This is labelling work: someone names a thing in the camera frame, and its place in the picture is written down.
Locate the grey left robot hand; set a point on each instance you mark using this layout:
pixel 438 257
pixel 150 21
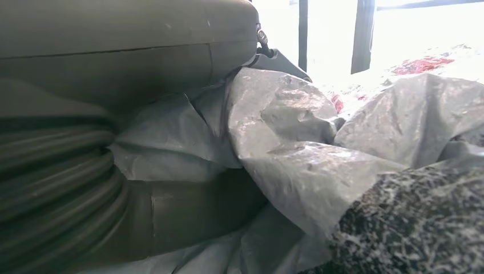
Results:
pixel 113 45

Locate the grey courier bag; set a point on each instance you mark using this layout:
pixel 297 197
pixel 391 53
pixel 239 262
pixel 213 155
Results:
pixel 302 170

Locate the black window frame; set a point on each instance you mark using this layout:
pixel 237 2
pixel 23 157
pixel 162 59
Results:
pixel 362 38

